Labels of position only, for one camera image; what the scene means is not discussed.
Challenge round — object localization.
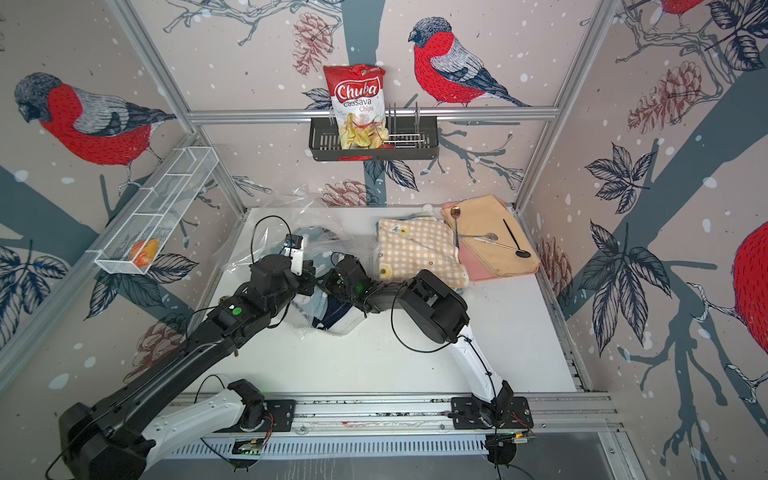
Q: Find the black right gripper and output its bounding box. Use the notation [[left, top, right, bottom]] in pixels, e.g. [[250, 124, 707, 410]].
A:
[[314, 270, 357, 304]]

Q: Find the light blue bear blanket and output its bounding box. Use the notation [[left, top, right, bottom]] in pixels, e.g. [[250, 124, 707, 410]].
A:
[[287, 226, 349, 337]]

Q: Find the beige checkered blanket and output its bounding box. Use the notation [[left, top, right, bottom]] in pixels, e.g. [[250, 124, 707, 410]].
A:
[[377, 216, 469, 290]]

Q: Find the clear plastic vacuum bag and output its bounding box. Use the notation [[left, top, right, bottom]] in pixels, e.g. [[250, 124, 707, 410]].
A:
[[225, 190, 374, 337]]

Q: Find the navy blue star blanket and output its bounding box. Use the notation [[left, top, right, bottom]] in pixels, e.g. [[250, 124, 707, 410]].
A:
[[312, 297, 364, 336]]

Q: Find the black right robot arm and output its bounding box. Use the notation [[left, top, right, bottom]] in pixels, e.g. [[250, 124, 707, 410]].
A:
[[318, 256, 514, 428]]

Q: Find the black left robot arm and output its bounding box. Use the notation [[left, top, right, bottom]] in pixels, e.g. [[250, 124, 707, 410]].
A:
[[59, 254, 316, 479]]

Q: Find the red cassava chips bag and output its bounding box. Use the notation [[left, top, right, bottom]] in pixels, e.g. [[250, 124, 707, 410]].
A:
[[323, 64, 389, 150]]

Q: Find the rainbow metallic spoon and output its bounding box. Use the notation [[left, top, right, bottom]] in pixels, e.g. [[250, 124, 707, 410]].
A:
[[450, 205, 461, 250]]

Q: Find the orange item in basket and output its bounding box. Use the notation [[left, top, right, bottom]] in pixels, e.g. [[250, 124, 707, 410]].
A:
[[128, 239, 160, 269]]

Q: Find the silver spoon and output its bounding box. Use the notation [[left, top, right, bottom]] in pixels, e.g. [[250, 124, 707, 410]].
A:
[[460, 232, 498, 242]]

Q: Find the black spoon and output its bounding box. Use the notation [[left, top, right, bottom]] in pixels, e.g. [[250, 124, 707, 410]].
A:
[[502, 217, 532, 259]]

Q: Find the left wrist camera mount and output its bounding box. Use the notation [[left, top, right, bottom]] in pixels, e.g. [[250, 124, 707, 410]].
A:
[[280, 234, 306, 276]]

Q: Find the white wire mesh basket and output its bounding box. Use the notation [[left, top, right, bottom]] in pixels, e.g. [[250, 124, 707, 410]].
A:
[[94, 146, 219, 275]]

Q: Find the dark grey wall rack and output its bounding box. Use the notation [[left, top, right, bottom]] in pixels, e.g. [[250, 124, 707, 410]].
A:
[[309, 107, 439, 161]]

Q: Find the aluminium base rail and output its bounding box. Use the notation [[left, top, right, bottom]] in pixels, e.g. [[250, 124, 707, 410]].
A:
[[259, 392, 624, 436]]

